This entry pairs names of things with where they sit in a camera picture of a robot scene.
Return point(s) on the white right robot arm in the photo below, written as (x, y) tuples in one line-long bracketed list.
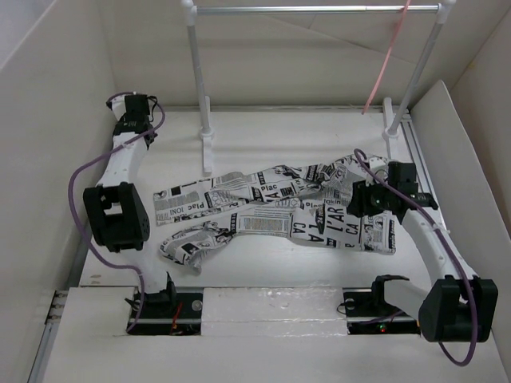
[(459, 307)]

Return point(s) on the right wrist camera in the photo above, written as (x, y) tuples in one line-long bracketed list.
[(377, 166)]

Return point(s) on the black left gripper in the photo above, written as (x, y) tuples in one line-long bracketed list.
[(121, 120)]

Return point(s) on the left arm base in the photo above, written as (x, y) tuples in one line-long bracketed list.
[(166, 315)]

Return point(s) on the aluminium rail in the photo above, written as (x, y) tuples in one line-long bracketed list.
[(416, 154), (51, 325)]

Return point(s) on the aluminium rail right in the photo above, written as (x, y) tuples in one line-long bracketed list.
[(416, 154)]

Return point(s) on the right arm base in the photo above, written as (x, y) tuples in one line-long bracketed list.
[(366, 317)]

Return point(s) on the newspaper print trousers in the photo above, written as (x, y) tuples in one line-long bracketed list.
[(301, 203)]

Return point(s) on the white clothes rack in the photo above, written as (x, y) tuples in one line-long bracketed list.
[(392, 119)]

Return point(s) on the aluminium rail left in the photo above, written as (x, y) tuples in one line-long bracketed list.
[(51, 325)]

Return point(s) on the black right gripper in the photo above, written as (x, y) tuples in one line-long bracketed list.
[(358, 205)]

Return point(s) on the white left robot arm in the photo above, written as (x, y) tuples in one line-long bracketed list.
[(116, 213)]

